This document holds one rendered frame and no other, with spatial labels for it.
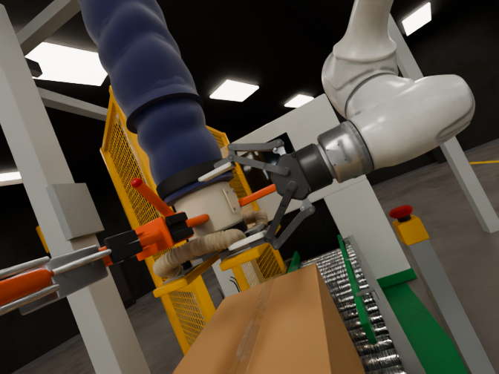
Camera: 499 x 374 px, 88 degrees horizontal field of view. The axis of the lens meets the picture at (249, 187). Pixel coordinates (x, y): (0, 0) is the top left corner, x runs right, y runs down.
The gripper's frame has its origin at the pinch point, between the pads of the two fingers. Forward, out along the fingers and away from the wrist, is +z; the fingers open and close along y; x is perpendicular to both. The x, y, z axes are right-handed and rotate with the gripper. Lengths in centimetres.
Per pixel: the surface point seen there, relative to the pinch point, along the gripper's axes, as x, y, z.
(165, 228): -3.2, -1.4, 10.1
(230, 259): 9.5, 10.1, 6.6
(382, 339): 68, 70, -13
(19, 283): -26.8, -0.6, 10.9
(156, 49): 17, -48, 5
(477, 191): 272, 79, -153
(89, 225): 67, -27, 102
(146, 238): -7.8, -0.8, 11.0
